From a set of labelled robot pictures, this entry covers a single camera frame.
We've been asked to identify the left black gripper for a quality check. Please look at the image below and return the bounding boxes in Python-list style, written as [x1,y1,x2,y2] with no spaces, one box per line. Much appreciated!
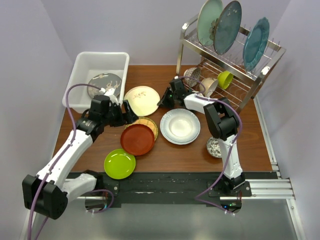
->
[102,100,138,128]

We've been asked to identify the cream leaf pattern plate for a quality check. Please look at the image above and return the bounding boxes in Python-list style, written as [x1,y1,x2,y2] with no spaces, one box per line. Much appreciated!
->
[124,86,160,117]

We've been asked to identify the grey reindeer plate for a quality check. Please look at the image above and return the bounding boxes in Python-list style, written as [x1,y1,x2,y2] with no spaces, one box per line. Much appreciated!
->
[88,73,122,97]

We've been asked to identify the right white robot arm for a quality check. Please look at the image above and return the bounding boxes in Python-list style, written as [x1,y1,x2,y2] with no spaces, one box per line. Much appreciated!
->
[157,77,246,197]

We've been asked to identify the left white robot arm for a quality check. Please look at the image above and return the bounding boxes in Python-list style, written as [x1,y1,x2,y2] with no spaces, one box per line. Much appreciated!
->
[22,95,138,220]

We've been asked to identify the white plastic bin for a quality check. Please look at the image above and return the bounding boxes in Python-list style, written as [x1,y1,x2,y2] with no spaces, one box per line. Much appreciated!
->
[67,51,130,114]

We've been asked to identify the woven bamboo plate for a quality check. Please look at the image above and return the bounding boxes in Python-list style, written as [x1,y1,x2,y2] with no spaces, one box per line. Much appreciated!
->
[125,117,159,141]

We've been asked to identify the red round plate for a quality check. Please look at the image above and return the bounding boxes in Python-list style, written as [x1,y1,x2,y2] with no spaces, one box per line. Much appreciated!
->
[120,124,155,156]

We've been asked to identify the white blue-rimmed deep plate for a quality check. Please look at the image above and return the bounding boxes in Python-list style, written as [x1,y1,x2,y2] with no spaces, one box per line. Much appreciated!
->
[160,108,201,145]

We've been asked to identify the patterned bowl in rack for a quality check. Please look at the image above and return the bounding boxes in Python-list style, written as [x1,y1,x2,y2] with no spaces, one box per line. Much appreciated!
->
[183,67,201,88]

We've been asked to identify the cream bowl in rack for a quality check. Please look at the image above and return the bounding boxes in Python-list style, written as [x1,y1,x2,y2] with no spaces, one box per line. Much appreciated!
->
[199,77,219,98]

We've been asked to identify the lime green plate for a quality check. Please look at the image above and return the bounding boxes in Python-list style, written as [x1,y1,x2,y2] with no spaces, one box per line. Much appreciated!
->
[103,148,136,180]

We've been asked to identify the lime green bowl in rack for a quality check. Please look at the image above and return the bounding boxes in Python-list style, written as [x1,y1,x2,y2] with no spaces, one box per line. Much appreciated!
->
[217,70,234,90]

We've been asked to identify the metal dish rack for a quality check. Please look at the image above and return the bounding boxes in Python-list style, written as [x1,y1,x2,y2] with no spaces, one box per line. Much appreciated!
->
[176,15,286,112]

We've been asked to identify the black white patterned bowl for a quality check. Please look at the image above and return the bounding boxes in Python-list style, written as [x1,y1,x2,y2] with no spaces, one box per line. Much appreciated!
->
[206,137,222,159]

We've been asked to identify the blue-grey speckled plate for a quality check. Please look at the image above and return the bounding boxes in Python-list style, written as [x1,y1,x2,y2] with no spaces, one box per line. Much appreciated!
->
[213,0,242,55]

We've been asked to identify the mint green plate in rack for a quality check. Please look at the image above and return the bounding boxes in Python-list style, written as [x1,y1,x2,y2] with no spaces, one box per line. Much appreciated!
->
[196,0,224,47]

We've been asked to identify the teal scalloped plate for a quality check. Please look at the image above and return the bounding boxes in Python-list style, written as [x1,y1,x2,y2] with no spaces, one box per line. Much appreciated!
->
[242,17,270,72]

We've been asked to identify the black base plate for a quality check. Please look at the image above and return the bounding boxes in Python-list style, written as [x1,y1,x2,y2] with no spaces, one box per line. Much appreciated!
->
[67,171,253,208]

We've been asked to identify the aluminium rail frame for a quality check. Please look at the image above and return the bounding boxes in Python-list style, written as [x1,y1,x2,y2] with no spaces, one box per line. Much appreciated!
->
[18,94,307,240]

